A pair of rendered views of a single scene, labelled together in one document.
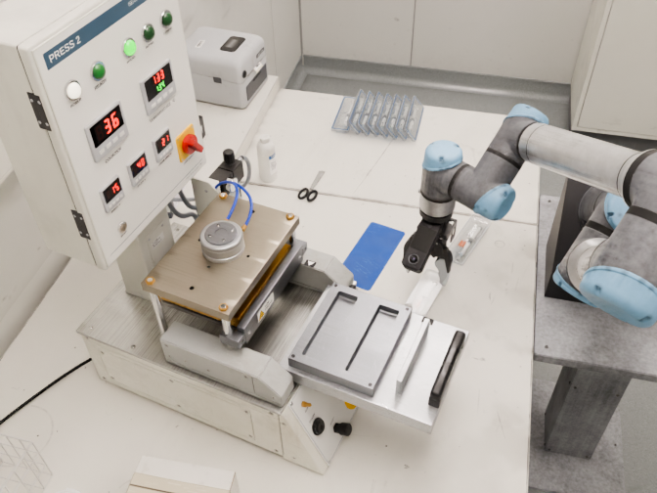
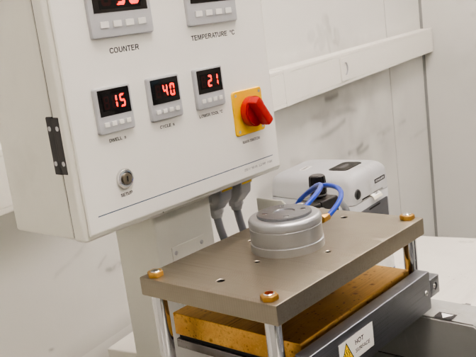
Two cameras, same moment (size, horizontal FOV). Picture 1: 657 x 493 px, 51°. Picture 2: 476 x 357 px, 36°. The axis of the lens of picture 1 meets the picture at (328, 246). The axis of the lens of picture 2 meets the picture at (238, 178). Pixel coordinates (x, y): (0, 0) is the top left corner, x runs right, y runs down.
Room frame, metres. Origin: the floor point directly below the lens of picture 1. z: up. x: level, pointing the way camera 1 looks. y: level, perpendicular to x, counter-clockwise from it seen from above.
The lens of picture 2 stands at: (0.18, 0.02, 1.35)
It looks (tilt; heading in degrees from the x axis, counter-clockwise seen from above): 12 degrees down; 17
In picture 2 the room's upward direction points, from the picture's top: 7 degrees counter-clockwise
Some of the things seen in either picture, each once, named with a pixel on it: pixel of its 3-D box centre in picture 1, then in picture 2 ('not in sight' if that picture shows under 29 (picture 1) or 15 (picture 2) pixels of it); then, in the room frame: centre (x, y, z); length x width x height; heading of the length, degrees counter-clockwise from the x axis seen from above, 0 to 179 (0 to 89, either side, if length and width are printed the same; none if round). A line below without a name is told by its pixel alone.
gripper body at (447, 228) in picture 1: (435, 226); not in sight; (1.09, -0.23, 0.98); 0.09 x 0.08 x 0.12; 150
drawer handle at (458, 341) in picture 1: (447, 367); not in sight; (0.71, -0.21, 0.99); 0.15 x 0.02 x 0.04; 154
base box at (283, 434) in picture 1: (246, 334); not in sight; (0.92, 0.18, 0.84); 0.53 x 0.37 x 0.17; 64
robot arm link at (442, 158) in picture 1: (442, 171); not in sight; (1.08, -0.23, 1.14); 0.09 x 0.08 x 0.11; 44
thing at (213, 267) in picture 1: (216, 246); (279, 258); (0.94, 0.21, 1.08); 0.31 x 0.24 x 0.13; 154
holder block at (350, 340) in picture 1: (351, 336); not in sight; (0.79, -0.04, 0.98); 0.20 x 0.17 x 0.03; 154
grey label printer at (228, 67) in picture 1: (222, 66); (332, 197); (1.95, 0.32, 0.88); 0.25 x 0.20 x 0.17; 70
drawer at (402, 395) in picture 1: (374, 348); not in sight; (0.77, -0.08, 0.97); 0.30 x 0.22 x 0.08; 64
